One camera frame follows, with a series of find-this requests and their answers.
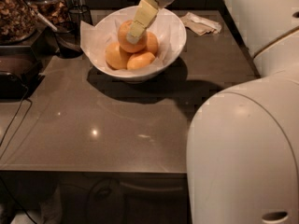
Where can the folded beige napkin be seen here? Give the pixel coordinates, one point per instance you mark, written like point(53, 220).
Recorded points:
point(200, 25)

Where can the black wire cup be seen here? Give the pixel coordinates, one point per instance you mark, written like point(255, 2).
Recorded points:
point(78, 14)

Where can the dark small bowl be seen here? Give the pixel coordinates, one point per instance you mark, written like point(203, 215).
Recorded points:
point(68, 40)

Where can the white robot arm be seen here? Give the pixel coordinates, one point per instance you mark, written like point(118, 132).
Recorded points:
point(243, 144)

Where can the white paper liner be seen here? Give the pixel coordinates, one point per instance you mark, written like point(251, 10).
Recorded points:
point(93, 39)

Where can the white bowl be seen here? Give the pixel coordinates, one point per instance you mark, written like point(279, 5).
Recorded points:
point(169, 34)

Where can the orange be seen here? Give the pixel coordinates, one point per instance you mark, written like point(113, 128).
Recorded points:
point(125, 44)
point(116, 57)
point(152, 44)
point(140, 60)

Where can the large glass snack jar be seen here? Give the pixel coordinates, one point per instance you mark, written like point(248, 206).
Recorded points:
point(17, 21)

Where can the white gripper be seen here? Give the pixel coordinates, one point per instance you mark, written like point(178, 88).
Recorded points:
point(145, 13)

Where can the white scoop handle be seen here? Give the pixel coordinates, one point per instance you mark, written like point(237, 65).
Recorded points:
point(45, 21)

